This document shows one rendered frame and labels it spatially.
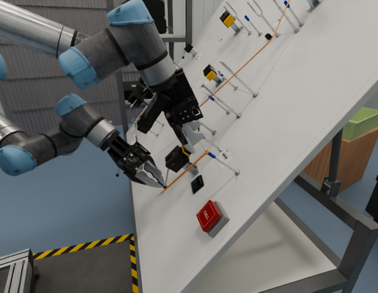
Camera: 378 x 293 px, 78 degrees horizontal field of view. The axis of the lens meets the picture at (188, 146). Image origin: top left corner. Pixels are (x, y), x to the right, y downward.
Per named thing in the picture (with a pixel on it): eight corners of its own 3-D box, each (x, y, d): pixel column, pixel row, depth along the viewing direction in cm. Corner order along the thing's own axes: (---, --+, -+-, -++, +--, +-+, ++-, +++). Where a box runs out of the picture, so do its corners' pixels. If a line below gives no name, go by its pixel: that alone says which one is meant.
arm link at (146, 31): (100, 16, 45) (137, -5, 46) (130, 67, 52) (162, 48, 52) (102, 17, 39) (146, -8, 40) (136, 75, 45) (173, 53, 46)
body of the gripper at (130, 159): (135, 175, 61) (99, 145, 59) (130, 177, 69) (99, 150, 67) (153, 154, 64) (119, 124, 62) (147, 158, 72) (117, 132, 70)
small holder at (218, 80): (222, 70, 89) (208, 57, 86) (226, 80, 82) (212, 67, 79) (213, 78, 91) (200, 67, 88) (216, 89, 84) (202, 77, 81)
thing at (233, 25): (238, 22, 101) (224, 6, 97) (244, 28, 93) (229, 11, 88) (230, 30, 103) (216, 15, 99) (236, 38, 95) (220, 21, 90)
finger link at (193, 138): (211, 151, 59) (197, 121, 55) (190, 160, 60) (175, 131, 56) (209, 145, 62) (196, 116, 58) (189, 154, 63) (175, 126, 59)
